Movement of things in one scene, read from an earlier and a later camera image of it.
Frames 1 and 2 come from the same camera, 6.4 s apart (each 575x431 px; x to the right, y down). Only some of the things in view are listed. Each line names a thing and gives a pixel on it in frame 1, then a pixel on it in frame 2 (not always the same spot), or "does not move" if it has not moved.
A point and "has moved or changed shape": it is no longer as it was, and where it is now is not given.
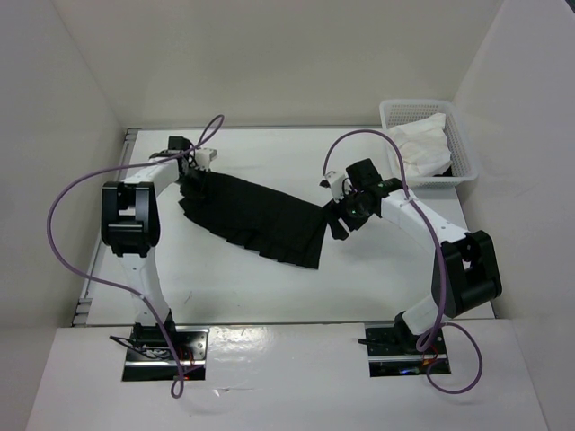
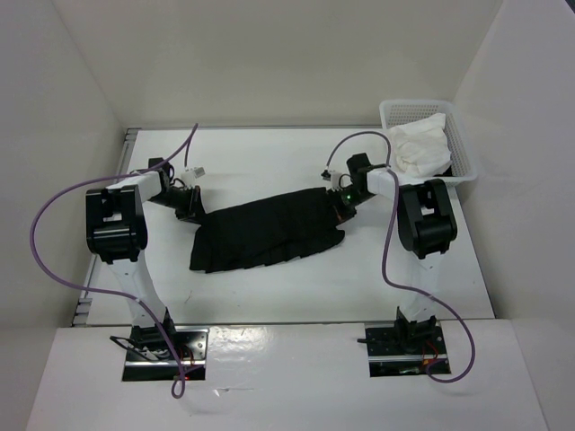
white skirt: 423,145 does not move
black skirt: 276,224 has moved or changed shape
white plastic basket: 464,164 does not move
